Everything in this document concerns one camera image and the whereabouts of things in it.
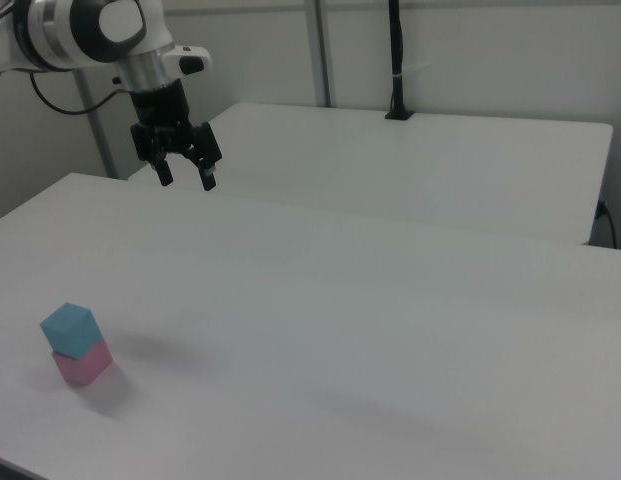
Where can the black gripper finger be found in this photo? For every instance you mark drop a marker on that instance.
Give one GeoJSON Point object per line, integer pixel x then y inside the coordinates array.
{"type": "Point", "coordinates": [205, 160]}
{"type": "Point", "coordinates": [160, 167]}

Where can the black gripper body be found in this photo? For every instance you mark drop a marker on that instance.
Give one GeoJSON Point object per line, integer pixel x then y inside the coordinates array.
{"type": "Point", "coordinates": [160, 107]}

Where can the blue cube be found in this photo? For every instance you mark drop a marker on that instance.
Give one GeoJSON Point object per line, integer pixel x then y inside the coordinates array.
{"type": "Point", "coordinates": [70, 330]}

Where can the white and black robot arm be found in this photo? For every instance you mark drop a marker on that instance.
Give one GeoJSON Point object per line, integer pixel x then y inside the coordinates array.
{"type": "Point", "coordinates": [65, 30]}

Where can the pink cube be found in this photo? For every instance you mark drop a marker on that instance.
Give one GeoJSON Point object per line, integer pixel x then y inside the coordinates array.
{"type": "Point", "coordinates": [87, 367]}

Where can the white tie on pole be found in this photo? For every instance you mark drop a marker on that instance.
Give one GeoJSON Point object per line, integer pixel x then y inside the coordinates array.
{"type": "Point", "coordinates": [398, 75]}

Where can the grey metal partition post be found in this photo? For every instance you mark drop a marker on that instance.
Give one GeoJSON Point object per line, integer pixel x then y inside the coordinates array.
{"type": "Point", "coordinates": [320, 50]}
{"type": "Point", "coordinates": [101, 135]}

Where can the black camera pole with base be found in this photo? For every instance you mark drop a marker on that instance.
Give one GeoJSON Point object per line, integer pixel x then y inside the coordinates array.
{"type": "Point", "coordinates": [397, 50]}

